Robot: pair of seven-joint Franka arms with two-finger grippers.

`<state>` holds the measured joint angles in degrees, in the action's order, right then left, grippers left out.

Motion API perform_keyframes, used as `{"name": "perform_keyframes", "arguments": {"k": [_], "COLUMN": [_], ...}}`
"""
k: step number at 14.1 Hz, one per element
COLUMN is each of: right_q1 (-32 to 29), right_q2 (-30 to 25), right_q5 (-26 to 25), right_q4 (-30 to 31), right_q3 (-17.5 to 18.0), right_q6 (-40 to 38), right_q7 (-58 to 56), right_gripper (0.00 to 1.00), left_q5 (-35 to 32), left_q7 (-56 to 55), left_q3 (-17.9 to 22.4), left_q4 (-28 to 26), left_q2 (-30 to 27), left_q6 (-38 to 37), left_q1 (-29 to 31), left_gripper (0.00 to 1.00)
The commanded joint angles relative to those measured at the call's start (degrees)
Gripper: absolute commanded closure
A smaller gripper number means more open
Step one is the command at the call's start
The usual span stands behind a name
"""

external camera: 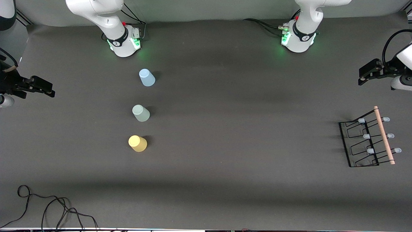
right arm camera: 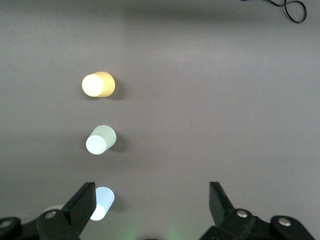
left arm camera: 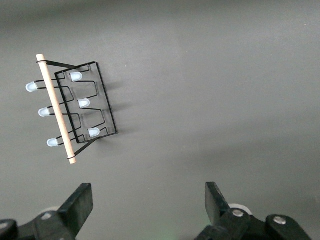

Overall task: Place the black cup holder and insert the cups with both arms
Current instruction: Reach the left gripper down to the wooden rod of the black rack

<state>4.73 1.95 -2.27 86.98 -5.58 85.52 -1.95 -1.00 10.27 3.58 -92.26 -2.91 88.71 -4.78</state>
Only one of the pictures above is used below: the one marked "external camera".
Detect black wire cup holder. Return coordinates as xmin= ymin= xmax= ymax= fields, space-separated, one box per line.
xmin=339 ymin=106 xmax=402 ymax=167

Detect pale green plastic cup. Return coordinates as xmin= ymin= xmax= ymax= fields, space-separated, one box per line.
xmin=132 ymin=104 xmax=150 ymax=122

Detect yellow plastic cup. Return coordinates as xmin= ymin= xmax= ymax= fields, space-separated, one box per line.
xmin=128 ymin=135 xmax=147 ymax=152

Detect light blue plastic cup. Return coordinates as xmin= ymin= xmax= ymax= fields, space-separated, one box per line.
xmin=139 ymin=69 xmax=155 ymax=87

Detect dark grey table mat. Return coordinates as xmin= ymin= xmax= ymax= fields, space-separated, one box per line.
xmin=0 ymin=13 xmax=412 ymax=230

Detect left arm black wrist cable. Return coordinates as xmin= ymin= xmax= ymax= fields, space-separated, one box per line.
xmin=382 ymin=30 xmax=412 ymax=65

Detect arm black wrist cable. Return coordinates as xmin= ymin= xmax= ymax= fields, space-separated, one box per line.
xmin=0 ymin=48 xmax=19 ymax=69
xmin=382 ymin=30 xmax=412 ymax=65

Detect right arm black wrist cable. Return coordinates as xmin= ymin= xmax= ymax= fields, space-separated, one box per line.
xmin=0 ymin=48 xmax=19 ymax=69

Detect black frame rail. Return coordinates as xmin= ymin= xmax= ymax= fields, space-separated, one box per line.
xmin=16 ymin=9 xmax=33 ymax=25

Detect loose black cable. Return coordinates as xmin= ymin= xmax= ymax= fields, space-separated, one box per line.
xmin=0 ymin=185 xmax=98 ymax=230

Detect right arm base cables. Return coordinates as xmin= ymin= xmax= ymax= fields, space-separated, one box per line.
xmin=102 ymin=2 xmax=147 ymax=42

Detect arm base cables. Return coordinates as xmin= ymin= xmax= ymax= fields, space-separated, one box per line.
xmin=243 ymin=10 xmax=301 ymax=36
xmin=102 ymin=2 xmax=147 ymax=42

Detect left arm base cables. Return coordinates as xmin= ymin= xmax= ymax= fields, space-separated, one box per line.
xmin=243 ymin=10 xmax=301 ymax=36

